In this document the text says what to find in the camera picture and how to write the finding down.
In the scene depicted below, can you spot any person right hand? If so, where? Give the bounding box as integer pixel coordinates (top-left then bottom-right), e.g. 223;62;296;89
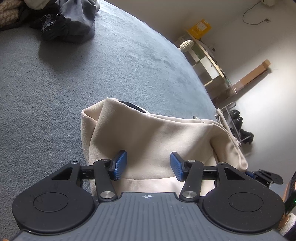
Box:
278;213;296;235

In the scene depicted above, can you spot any folded beige garment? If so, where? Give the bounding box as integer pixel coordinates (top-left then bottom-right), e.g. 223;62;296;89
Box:
215;109;241;147

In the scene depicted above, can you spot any grey-blue bed blanket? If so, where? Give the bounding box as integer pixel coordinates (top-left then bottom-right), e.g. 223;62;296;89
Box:
1;1;215;238

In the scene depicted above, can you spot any white wall air conditioner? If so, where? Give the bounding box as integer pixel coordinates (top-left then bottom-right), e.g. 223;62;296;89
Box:
261;0;276;7

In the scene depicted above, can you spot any yellow box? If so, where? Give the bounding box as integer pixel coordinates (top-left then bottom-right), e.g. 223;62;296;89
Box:
188;19;212;40

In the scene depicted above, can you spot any metal storage shelf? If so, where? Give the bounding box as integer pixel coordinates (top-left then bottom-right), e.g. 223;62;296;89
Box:
221;102;254;145

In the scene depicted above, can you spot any long cardboard box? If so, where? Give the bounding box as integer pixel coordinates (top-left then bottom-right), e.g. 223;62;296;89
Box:
233;59;271;93

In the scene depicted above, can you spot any checked pink cloth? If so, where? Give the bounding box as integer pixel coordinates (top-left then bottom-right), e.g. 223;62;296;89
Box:
0;0;23;28

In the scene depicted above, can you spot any beige zip hoodie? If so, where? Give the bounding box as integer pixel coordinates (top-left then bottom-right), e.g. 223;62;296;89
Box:
81;98;248;194

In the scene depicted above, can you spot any cream side desk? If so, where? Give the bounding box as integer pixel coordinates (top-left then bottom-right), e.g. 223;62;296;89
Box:
175;33;237;105

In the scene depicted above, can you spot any dark furry garment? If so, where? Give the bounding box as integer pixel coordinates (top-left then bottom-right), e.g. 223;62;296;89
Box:
29;1;100;43

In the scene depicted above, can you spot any pale beige crumpled garment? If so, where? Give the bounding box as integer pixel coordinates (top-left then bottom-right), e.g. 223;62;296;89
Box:
24;0;56;10

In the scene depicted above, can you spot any cream bed post knob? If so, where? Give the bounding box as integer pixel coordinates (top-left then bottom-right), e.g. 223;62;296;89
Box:
179;39;194;53

